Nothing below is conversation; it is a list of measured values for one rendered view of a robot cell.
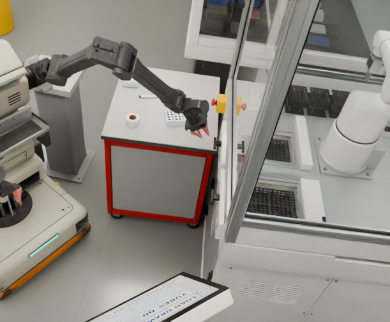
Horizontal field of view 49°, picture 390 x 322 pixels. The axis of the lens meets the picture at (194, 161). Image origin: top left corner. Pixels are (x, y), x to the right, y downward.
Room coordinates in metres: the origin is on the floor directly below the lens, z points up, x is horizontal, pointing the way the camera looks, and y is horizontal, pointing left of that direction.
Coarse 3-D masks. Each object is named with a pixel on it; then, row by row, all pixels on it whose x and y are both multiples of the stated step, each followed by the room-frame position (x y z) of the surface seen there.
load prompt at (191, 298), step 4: (188, 296) 0.55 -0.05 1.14; (192, 296) 0.55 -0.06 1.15; (196, 296) 0.54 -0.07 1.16; (200, 296) 0.54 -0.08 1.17; (184, 300) 0.53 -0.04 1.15; (188, 300) 0.53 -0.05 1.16; (192, 300) 0.53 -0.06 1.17; (176, 304) 0.52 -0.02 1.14; (180, 304) 0.52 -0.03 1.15; (184, 304) 0.51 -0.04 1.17; (188, 304) 0.51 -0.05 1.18; (168, 308) 0.51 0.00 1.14; (172, 308) 0.50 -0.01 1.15; (176, 308) 0.50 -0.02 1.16; (180, 308) 0.50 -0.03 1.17; (160, 312) 0.49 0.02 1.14; (164, 312) 0.49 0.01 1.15; (168, 312) 0.48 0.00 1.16; (172, 312) 0.48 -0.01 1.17; (152, 316) 0.48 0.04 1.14; (156, 316) 0.47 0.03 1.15; (160, 316) 0.47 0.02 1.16; (164, 316) 0.47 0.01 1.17; (144, 320) 0.46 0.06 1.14; (148, 320) 0.46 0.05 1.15; (152, 320) 0.46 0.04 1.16; (156, 320) 0.46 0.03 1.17
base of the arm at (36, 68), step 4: (40, 60) 1.40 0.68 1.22; (32, 64) 1.36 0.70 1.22; (36, 64) 1.35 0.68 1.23; (40, 64) 1.34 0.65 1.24; (28, 68) 1.34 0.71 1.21; (32, 68) 1.34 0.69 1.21; (36, 68) 1.33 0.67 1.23; (40, 68) 1.32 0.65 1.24; (32, 72) 1.32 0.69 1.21; (36, 72) 1.32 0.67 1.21; (40, 72) 1.31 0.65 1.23; (36, 76) 1.31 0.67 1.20; (40, 76) 1.31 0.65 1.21; (44, 76) 1.31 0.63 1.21; (36, 80) 1.32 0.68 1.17; (40, 80) 1.31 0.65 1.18; (44, 80) 1.32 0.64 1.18; (40, 84) 1.33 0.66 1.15
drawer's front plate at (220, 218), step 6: (222, 174) 1.22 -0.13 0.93; (222, 180) 1.19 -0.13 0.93; (222, 186) 1.15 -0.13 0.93; (222, 192) 1.12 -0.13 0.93; (222, 198) 1.09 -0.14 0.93; (216, 204) 1.13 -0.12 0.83; (222, 204) 1.06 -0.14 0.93; (216, 210) 1.10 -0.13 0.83; (222, 210) 1.03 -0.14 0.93; (216, 216) 1.06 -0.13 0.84; (222, 216) 1.00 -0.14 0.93; (216, 222) 1.03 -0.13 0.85; (222, 222) 0.97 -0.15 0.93; (216, 228) 0.99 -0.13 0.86; (222, 228) 0.97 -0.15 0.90; (216, 234) 0.97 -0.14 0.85
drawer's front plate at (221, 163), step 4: (224, 120) 1.57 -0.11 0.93; (224, 124) 1.54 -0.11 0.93; (224, 128) 1.51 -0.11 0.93; (220, 132) 1.55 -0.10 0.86; (224, 132) 1.48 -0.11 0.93; (224, 136) 1.45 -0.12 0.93; (220, 140) 1.49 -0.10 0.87; (224, 140) 1.43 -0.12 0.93; (224, 144) 1.40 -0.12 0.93; (220, 148) 1.42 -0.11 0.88; (224, 148) 1.37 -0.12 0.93; (220, 152) 1.39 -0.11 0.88; (224, 152) 1.35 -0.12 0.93; (220, 156) 1.36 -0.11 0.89; (224, 156) 1.33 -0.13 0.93; (220, 160) 1.33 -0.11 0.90; (224, 160) 1.30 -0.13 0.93; (220, 164) 1.30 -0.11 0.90; (224, 164) 1.28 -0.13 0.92; (220, 168) 1.28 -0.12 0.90; (224, 168) 1.28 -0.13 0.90
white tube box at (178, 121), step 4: (168, 112) 1.71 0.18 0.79; (172, 112) 1.71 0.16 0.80; (164, 116) 1.70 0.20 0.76; (168, 116) 1.67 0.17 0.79; (172, 116) 1.68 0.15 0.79; (176, 116) 1.69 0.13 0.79; (180, 116) 1.69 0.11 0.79; (168, 120) 1.64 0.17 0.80; (172, 120) 1.65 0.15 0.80; (176, 120) 1.65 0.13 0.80; (180, 120) 1.66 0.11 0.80; (184, 120) 1.66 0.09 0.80; (168, 124) 1.64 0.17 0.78; (172, 124) 1.64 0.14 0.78; (176, 124) 1.65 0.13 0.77; (180, 124) 1.66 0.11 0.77; (184, 124) 1.66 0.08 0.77
